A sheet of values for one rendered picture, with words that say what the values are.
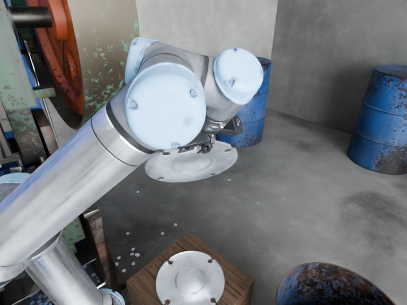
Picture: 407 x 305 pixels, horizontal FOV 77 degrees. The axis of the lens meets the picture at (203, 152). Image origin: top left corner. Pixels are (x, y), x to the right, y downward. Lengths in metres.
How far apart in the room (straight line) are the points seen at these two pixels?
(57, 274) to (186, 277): 0.67
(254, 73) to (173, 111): 0.18
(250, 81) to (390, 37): 3.03
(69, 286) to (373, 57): 3.27
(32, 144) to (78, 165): 1.15
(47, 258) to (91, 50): 0.52
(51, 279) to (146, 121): 0.49
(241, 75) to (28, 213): 0.31
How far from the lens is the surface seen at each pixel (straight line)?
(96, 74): 0.83
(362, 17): 3.45
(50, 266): 0.64
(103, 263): 1.32
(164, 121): 0.24
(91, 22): 0.79
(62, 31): 1.13
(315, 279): 1.27
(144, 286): 1.23
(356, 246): 2.05
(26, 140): 1.43
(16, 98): 1.07
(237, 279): 1.23
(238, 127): 0.60
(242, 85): 0.37
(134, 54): 0.37
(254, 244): 1.83
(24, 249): 0.40
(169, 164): 0.77
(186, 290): 1.19
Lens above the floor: 1.36
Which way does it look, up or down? 30 degrees down
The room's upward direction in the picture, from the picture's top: straight up
